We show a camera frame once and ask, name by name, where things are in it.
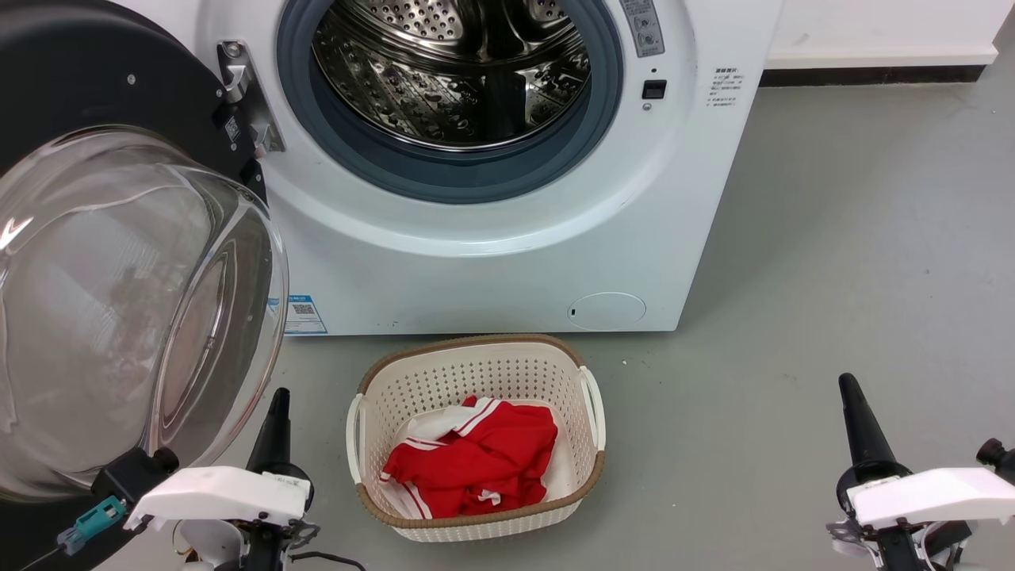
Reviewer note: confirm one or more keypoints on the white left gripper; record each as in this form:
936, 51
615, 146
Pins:
222, 496

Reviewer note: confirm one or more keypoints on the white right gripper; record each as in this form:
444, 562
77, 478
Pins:
936, 492

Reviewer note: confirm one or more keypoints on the black round glass washer door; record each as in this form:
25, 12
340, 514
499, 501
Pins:
95, 301

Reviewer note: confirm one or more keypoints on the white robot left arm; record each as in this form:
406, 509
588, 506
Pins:
202, 547

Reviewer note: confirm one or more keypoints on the white front-load washing machine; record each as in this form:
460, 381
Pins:
492, 254

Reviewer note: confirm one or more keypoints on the metal door hinge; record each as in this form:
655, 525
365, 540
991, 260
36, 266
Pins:
246, 95

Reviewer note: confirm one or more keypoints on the black door lock slot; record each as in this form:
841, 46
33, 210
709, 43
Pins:
654, 89

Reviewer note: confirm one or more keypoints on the blue energy label sticker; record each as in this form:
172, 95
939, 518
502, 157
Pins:
305, 316

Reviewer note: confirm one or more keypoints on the red and white garment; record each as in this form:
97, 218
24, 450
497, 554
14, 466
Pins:
476, 460

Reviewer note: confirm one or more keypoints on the beige perforated laundry basket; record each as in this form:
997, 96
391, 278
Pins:
476, 373

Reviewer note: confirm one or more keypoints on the round white filter cover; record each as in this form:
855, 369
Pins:
607, 311

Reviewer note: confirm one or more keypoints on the white and black baseboard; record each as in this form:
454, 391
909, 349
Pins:
872, 67

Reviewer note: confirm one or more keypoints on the steel perforated washer drum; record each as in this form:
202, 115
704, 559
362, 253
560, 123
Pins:
452, 87

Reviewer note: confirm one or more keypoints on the grey instruction sticker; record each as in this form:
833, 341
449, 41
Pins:
644, 28

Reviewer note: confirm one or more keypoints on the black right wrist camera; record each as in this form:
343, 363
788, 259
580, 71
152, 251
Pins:
997, 458

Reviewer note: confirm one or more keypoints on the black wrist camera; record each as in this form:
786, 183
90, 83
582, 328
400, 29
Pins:
997, 458
131, 476

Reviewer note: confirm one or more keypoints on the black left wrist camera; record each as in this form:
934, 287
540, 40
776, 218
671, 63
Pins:
131, 476

